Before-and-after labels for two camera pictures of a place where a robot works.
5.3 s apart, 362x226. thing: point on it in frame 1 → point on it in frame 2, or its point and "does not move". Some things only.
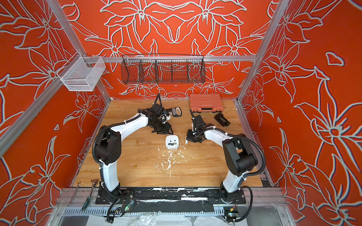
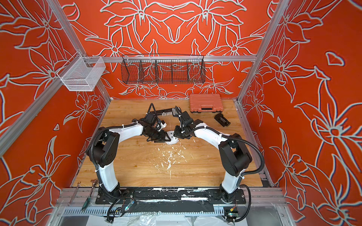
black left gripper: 167,129 → 162,137
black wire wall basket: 163,68 does not move
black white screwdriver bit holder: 176,111 does not move
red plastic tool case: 205,102 does not move
